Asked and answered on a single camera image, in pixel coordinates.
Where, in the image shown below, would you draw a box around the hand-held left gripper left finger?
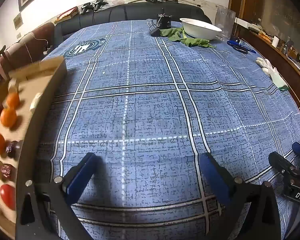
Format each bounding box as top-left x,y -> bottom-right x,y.
15,152 -> 103,240

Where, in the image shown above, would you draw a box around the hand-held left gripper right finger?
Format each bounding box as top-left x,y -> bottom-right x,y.
199,152 -> 282,240

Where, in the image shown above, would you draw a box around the brown cardboard box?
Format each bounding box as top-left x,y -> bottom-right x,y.
0,56 -> 67,240

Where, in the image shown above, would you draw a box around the red tomato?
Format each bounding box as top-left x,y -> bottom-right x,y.
0,184 -> 17,211

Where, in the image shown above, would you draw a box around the white glove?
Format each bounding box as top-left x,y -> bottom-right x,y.
255,57 -> 289,91

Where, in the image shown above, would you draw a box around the blue plaid bedsheet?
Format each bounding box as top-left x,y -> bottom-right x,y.
35,19 -> 300,240

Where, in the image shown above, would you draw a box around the wooden side shelf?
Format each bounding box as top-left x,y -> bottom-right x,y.
236,17 -> 300,115

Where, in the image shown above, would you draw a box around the green vegetable leaf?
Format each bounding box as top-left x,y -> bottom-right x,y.
181,37 -> 217,49
160,27 -> 187,42

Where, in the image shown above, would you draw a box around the brown padded chair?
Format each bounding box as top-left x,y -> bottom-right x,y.
0,22 -> 55,80

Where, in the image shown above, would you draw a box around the white bowl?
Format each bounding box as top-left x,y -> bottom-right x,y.
179,17 -> 223,40

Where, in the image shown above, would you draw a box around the clear plastic container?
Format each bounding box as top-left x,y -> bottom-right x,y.
215,6 -> 237,42

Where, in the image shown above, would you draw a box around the black box device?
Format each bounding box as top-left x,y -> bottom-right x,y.
157,15 -> 172,29

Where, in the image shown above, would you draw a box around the red and yellow book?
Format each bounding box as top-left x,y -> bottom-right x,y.
55,7 -> 78,22

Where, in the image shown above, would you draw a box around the black hand-held device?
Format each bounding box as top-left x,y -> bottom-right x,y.
94,0 -> 108,12
80,2 -> 95,14

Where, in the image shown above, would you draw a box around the black sofa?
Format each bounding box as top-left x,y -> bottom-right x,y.
54,3 -> 212,43

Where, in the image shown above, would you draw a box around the blue handled scissors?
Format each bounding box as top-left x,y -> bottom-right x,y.
227,39 -> 257,54

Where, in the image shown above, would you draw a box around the white cable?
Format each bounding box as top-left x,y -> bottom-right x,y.
22,32 -> 52,55

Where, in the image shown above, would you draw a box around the wall plaque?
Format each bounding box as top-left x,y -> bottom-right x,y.
13,14 -> 24,29

